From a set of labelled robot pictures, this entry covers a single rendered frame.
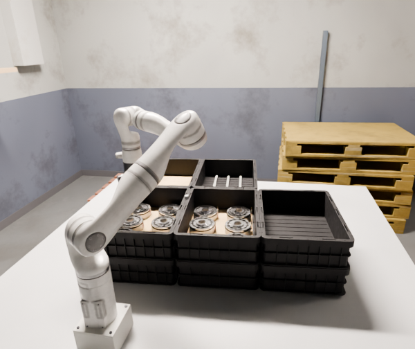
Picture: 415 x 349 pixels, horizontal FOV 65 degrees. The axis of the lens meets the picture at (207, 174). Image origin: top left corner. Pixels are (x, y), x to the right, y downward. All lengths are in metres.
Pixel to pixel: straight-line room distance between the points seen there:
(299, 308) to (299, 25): 2.85
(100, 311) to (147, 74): 3.10
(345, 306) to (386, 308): 0.13
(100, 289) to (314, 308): 0.69
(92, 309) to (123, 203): 0.32
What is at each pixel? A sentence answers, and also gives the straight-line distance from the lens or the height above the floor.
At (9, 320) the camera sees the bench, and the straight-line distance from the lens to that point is 1.34.
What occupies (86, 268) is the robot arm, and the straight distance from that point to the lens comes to 0.96.
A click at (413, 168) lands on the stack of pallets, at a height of 0.58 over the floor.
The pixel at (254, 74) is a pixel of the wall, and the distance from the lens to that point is 3.58.
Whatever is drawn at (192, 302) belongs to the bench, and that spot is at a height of 0.70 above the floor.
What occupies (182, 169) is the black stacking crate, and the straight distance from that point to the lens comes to 1.88.
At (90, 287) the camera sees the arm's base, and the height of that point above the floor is 0.92.
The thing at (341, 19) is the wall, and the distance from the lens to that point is 3.61.
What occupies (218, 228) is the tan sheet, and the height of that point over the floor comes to 0.83.
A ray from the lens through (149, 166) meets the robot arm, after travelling 0.92.
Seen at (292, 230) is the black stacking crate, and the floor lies 0.83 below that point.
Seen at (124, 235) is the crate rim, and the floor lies 0.92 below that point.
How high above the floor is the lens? 1.52
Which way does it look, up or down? 22 degrees down
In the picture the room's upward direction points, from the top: 2 degrees counter-clockwise
